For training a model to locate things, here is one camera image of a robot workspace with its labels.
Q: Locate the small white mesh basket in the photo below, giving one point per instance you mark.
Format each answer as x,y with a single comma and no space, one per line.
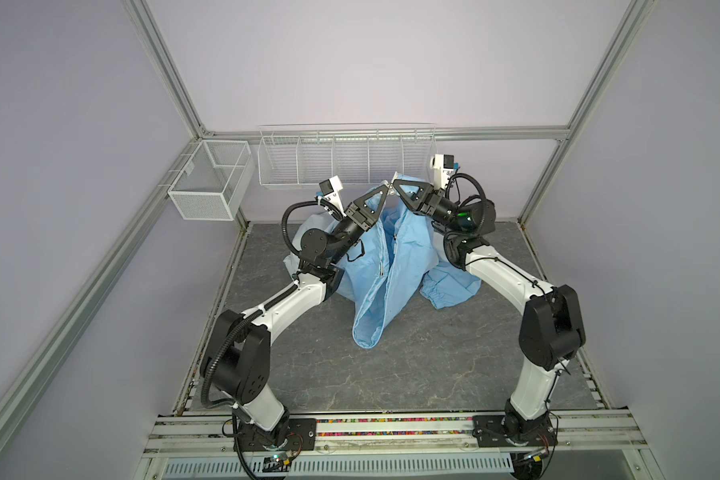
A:
213,181

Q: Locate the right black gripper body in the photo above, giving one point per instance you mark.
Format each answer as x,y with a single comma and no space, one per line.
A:
442,210

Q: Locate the long white wire basket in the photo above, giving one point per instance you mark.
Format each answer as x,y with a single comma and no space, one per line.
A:
292,156

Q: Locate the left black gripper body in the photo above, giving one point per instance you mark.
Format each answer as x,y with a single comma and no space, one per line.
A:
351,229

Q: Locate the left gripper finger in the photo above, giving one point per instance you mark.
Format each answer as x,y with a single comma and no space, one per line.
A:
377,199
362,201

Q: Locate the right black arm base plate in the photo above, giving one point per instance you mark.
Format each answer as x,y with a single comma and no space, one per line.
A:
510,430

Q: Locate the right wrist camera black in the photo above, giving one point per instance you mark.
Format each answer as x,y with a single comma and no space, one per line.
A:
443,167

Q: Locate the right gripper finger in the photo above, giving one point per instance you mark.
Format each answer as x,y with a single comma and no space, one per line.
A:
406,186
412,202

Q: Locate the light blue jacket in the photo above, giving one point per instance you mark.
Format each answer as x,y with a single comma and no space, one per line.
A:
395,259

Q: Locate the aluminium front rail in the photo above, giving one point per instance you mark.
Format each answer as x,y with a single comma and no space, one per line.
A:
459,432

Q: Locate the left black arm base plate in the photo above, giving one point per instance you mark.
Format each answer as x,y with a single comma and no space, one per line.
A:
294,434

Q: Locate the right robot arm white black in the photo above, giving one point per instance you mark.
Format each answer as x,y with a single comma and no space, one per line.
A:
551,330

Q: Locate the white slotted cable duct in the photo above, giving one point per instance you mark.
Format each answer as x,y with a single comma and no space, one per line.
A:
348,466

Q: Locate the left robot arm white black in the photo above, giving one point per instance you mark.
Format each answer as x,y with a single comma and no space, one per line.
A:
235,367

